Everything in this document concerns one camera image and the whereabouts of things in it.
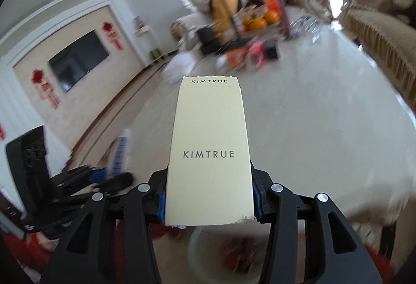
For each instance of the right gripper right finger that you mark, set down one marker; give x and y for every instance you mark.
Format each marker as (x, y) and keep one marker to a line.
(333, 251)

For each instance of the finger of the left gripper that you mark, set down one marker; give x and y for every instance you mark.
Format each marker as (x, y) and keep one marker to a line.
(116, 184)
(98, 175)

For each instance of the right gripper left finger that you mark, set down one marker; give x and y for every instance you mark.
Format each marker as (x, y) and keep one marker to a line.
(110, 240)

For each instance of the blue white tube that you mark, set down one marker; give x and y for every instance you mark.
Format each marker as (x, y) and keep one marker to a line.
(119, 160)

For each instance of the cream KIMTRUE box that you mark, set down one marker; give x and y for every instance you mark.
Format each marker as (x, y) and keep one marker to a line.
(209, 180)

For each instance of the red snack wrapper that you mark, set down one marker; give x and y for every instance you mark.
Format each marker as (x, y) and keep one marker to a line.
(240, 254)

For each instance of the red fuzzy left sleeve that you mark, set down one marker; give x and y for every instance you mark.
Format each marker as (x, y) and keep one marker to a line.
(33, 251)

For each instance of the pale green mesh wastebasket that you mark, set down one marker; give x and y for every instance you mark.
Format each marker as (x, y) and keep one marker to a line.
(215, 257)

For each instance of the red chinese knot decoration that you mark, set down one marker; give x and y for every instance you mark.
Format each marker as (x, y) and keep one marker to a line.
(112, 35)

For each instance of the white plastic bag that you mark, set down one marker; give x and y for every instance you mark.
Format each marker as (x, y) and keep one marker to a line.
(181, 65)

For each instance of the orange snack packet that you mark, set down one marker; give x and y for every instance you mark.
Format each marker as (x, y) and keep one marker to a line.
(235, 59)

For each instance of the yellow paper bag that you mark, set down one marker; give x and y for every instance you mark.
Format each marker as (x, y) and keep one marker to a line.
(222, 12)

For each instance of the orange fruit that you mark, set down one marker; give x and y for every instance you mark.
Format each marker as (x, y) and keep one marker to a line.
(257, 24)

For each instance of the beige fringed sofa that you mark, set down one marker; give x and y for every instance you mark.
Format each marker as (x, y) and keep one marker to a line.
(384, 34)

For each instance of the wall mounted black television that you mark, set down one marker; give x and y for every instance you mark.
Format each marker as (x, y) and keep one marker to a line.
(75, 61)

